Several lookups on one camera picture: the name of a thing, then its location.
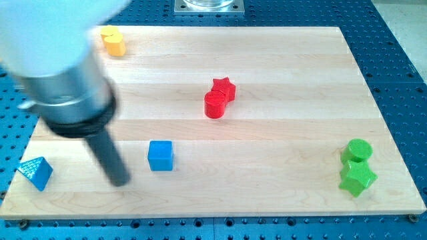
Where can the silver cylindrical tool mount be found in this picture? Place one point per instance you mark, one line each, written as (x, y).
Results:
(75, 103)

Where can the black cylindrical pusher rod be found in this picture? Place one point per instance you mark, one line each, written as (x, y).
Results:
(103, 147)

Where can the blue cube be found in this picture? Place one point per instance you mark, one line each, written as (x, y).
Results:
(160, 155)

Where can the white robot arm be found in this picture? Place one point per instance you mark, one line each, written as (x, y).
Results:
(46, 47)

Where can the blue triangular prism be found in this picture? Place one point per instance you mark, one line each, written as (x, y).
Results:
(37, 171)

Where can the yellow heart block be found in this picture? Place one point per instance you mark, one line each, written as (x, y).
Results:
(115, 45)

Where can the yellow cylinder block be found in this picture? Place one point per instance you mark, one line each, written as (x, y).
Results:
(108, 30)

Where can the light wooden board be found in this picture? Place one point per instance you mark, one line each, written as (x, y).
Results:
(300, 98)

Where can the red cylinder block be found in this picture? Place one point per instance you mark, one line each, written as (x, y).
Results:
(214, 104)

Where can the red star block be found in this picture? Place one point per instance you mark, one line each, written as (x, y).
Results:
(226, 87)

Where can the green cylinder block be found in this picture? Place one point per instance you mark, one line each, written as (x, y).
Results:
(357, 150)

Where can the green star block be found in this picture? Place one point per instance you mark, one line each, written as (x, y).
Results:
(356, 177)

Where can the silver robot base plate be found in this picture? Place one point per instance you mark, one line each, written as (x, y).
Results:
(188, 7)

